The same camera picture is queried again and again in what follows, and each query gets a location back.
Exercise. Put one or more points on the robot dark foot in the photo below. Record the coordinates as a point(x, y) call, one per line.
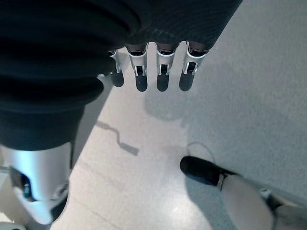
point(201, 171)

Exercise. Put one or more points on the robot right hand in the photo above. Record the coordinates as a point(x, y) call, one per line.
point(60, 60)

